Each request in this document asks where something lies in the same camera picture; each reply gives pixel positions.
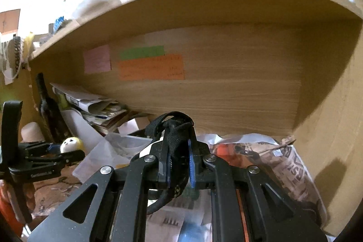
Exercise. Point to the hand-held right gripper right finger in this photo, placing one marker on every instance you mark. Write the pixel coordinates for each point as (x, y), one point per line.
(192, 171)

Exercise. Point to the green sticky note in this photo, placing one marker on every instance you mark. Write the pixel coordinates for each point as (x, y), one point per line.
(141, 52)

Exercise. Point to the white paper sheet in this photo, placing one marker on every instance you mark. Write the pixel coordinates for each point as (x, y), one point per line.
(90, 159)

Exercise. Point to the brown cardboard piece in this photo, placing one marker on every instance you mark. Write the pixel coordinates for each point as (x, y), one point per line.
(10, 21)

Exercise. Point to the wooden shelf unit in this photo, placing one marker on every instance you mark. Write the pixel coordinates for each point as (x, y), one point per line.
(241, 66)

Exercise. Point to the yellow white plush toy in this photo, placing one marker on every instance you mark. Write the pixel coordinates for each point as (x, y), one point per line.
(69, 143)

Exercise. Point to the pink sticky note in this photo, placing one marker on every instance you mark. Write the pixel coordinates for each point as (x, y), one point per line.
(97, 58)

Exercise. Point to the orange sticky note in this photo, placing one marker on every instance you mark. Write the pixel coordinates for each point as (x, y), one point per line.
(151, 67)

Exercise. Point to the crumpled newspaper sheet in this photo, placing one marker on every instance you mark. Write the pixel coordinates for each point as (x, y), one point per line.
(272, 162)

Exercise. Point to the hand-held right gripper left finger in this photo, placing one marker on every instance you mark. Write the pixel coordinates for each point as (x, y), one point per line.
(168, 171)

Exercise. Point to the brown patterned cloth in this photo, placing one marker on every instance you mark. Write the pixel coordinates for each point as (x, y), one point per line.
(54, 193)

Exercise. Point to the pile of folded newspapers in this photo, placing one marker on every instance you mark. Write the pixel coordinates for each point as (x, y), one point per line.
(93, 108)

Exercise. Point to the pink tape roll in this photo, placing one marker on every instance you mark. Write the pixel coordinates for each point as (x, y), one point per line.
(31, 131)

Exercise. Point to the orange packet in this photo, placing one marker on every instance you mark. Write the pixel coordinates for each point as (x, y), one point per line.
(227, 151)

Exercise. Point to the flat printed newspaper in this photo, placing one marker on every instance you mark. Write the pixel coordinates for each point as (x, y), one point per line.
(175, 222)

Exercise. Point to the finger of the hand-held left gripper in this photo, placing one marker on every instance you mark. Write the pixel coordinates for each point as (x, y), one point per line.
(71, 157)
(42, 148)

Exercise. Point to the clear plastic container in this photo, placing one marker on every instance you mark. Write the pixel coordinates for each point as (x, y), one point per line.
(129, 145)

